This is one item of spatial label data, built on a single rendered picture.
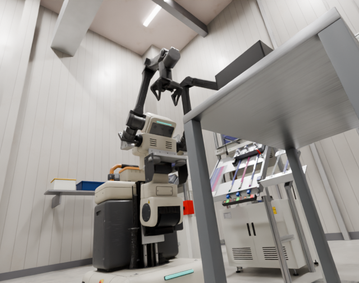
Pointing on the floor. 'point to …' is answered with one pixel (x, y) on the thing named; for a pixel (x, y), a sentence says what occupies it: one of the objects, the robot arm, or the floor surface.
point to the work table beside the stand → (282, 120)
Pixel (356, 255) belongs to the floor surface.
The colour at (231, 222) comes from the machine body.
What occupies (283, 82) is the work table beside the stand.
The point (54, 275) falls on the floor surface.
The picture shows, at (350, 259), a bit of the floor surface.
